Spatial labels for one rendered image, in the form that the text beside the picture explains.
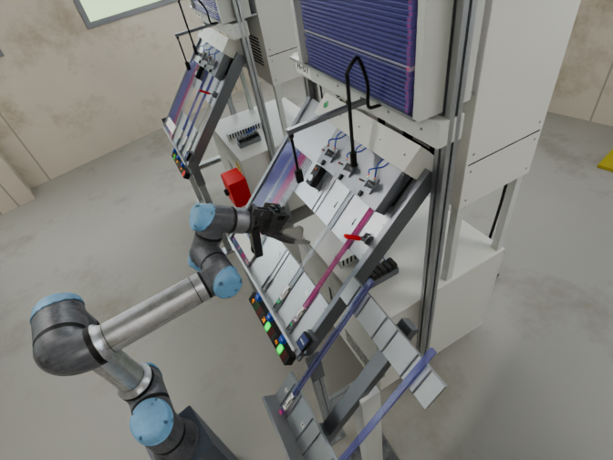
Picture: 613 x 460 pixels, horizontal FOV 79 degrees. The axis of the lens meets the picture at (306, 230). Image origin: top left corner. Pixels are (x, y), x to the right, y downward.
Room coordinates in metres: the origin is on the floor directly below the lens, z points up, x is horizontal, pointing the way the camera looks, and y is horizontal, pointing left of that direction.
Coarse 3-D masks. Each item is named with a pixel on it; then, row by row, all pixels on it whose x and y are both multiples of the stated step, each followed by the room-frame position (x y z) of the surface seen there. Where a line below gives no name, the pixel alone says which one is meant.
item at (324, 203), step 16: (320, 128) 1.29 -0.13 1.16; (336, 128) 1.22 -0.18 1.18; (304, 144) 1.30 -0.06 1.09; (320, 144) 1.23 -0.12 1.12; (304, 176) 1.18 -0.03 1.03; (304, 192) 1.13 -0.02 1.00; (320, 192) 1.07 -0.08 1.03; (336, 192) 1.01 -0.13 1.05; (320, 208) 1.01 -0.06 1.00; (336, 208) 0.96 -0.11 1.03; (352, 208) 0.91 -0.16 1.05; (368, 208) 0.87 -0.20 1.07; (336, 224) 0.92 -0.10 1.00; (352, 224) 0.87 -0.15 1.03; (368, 224) 0.83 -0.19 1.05; (384, 224) 0.79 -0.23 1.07
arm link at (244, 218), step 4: (236, 208) 0.83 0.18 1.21; (240, 208) 0.83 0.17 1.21; (244, 208) 0.84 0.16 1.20; (240, 212) 0.82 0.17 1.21; (244, 212) 0.82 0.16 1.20; (248, 212) 0.83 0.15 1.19; (240, 216) 0.80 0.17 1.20; (244, 216) 0.81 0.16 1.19; (248, 216) 0.81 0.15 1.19; (240, 220) 0.79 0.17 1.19; (244, 220) 0.80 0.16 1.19; (248, 220) 0.80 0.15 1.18; (236, 224) 0.85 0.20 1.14; (240, 224) 0.79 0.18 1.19; (244, 224) 0.79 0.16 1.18; (248, 224) 0.80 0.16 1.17; (236, 228) 0.78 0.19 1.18; (240, 228) 0.79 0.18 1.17; (244, 228) 0.79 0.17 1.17; (248, 228) 0.80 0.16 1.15; (236, 232) 0.79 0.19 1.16; (240, 232) 0.79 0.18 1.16; (244, 232) 0.79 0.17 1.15
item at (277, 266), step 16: (272, 240) 1.08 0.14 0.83; (272, 256) 1.02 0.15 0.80; (288, 256) 0.96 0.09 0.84; (256, 272) 1.02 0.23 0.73; (272, 272) 0.96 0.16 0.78; (288, 272) 0.91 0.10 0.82; (304, 272) 0.86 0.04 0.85; (272, 288) 0.91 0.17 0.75; (304, 288) 0.81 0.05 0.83; (288, 304) 0.81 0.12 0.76; (320, 304) 0.73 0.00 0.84; (288, 320) 0.76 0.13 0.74; (304, 320) 0.72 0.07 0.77
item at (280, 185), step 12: (288, 144) 1.36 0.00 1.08; (288, 156) 1.31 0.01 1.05; (300, 156) 1.26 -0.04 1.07; (276, 168) 1.33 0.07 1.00; (288, 168) 1.27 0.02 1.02; (276, 180) 1.28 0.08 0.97; (288, 180) 1.22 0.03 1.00; (264, 192) 1.29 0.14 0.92; (276, 192) 1.23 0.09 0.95; (288, 192) 1.18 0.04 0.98; (240, 240) 1.21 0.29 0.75; (264, 240) 1.10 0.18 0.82; (240, 252) 1.16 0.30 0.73
